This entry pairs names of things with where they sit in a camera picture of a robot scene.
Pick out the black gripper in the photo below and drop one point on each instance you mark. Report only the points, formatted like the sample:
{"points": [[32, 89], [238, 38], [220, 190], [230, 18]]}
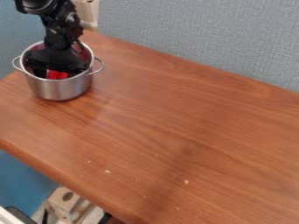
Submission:
{"points": [[68, 61]]}

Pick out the red plastic block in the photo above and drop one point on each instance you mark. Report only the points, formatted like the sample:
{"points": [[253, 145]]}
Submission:
{"points": [[56, 75]]}

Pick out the metal pot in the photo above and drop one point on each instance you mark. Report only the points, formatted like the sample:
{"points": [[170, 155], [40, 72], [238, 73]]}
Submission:
{"points": [[61, 89]]}

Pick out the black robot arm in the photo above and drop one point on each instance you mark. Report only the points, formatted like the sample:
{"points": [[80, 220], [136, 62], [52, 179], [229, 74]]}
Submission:
{"points": [[60, 22]]}

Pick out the black white object bottom left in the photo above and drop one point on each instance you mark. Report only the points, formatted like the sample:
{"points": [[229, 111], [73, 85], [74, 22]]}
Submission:
{"points": [[12, 216]]}

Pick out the wooden block under table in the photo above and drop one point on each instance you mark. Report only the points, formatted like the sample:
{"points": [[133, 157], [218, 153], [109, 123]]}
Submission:
{"points": [[66, 208]]}

